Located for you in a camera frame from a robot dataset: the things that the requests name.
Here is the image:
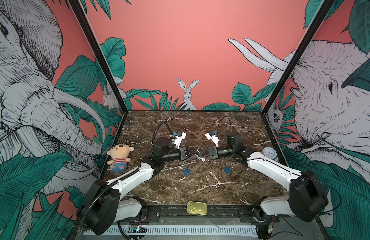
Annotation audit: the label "small alarm clock teal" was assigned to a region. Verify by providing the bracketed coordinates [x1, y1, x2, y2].
[261, 147, 279, 162]

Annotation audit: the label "blue padlock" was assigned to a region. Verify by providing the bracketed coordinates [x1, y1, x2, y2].
[183, 168, 191, 176]
[223, 166, 232, 175]

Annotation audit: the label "black mounting rail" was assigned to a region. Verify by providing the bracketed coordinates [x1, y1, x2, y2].
[79, 203, 317, 224]

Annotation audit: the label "white vented strip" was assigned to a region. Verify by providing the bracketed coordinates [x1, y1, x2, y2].
[82, 224, 258, 237]

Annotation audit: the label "right black frame post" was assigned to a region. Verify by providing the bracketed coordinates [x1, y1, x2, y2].
[261, 0, 335, 116]

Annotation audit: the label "small circuit board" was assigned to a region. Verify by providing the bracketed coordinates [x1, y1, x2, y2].
[128, 225, 148, 236]

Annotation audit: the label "left black frame post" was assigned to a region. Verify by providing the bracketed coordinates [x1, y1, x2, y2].
[68, 0, 129, 116]

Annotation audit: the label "plush doll toy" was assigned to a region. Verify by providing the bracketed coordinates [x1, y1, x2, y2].
[107, 144, 135, 173]

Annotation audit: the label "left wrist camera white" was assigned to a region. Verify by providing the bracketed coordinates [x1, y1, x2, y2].
[171, 131, 186, 149]

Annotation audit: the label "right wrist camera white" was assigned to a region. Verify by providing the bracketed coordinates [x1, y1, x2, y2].
[205, 131, 220, 147]

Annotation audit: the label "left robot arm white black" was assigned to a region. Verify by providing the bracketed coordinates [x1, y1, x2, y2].
[76, 136, 198, 237]

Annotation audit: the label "black frame post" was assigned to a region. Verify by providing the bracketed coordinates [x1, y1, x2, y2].
[261, 0, 335, 116]
[68, 0, 129, 116]

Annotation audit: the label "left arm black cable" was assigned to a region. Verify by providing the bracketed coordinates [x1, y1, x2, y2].
[151, 121, 174, 145]

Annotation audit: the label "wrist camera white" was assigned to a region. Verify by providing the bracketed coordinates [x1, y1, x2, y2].
[205, 131, 220, 147]
[171, 131, 186, 149]

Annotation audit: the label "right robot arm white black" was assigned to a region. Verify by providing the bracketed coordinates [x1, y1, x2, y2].
[199, 130, 329, 223]

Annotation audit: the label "yellow tin can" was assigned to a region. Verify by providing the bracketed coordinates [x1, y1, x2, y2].
[186, 201, 207, 216]

